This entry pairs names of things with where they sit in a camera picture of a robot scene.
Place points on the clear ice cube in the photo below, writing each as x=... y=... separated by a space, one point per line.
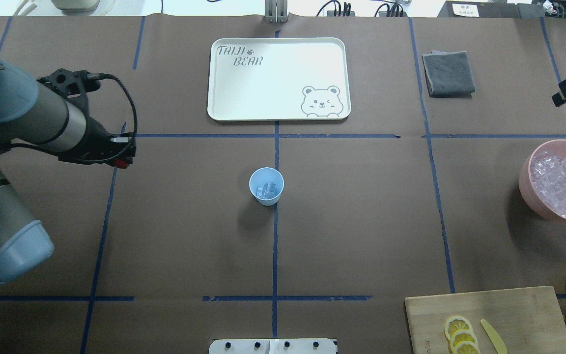
x=260 y=193
x=270 y=189

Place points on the yellow plastic knife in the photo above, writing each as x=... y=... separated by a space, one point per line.
x=494 y=337

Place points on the pile of clear ice cubes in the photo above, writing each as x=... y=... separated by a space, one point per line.
x=549 y=180

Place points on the red strawberry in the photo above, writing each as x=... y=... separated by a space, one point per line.
x=121 y=163

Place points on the grey folded cloth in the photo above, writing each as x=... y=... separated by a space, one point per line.
x=448 y=74

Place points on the lemon slices row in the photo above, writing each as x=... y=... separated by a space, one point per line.
x=460 y=336

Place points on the light blue plastic cup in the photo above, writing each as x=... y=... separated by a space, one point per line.
x=267 y=175

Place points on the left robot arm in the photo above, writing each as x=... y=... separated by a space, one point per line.
x=51 y=115

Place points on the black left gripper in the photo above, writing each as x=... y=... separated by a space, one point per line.
x=97 y=138

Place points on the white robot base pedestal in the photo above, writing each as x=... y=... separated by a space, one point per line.
x=274 y=346

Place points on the bamboo cutting board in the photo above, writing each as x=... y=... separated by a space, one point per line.
x=529 y=320

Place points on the cream bear serving tray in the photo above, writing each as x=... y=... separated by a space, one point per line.
x=269 y=79

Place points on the pink bowl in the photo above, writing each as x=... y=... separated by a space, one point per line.
x=527 y=185

